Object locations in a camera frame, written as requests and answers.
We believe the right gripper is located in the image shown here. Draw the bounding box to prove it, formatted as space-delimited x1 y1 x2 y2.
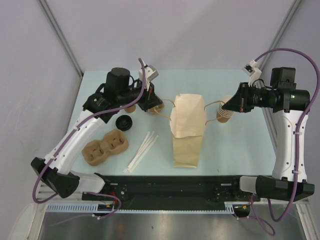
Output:
222 82 274 113

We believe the single brown pulp carrier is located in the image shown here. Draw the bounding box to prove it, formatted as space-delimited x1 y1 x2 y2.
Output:
147 103 165 115

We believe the brown paper coffee cup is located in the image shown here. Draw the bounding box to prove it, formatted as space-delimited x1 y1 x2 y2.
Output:
124 104 136 114

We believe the kraft paper takeout bag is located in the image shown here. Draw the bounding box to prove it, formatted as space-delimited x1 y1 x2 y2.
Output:
158 93 220 168

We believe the brown pulp cup carrier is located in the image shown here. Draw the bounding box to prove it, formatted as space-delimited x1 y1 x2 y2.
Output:
81 128 129 167

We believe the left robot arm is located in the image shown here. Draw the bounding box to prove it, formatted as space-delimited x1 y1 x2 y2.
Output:
30 65 163 200

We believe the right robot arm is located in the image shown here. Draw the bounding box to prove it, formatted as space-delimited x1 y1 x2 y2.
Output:
222 64 315 201

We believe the stack of paper cups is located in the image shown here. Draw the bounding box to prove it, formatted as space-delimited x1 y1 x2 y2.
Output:
216 95 234 123

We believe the white wrapped straw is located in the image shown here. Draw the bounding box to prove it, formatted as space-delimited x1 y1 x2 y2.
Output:
123 131 155 172
124 132 157 173
128 134 160 173

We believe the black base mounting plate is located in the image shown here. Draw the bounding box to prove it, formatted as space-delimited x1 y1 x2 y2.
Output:
81 175 250 211

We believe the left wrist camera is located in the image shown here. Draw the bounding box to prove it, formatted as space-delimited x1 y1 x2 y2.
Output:
143 63 159 89

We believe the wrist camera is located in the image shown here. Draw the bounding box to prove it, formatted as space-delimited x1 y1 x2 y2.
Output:
143 63 159 89
243 60 262 87

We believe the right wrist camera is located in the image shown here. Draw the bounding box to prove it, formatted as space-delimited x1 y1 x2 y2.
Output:
243 60 262 87

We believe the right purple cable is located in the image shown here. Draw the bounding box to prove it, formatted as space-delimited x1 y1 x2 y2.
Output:
251 47 320 237

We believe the white slotted cable duct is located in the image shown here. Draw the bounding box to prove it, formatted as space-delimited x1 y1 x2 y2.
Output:
46 202 235 215

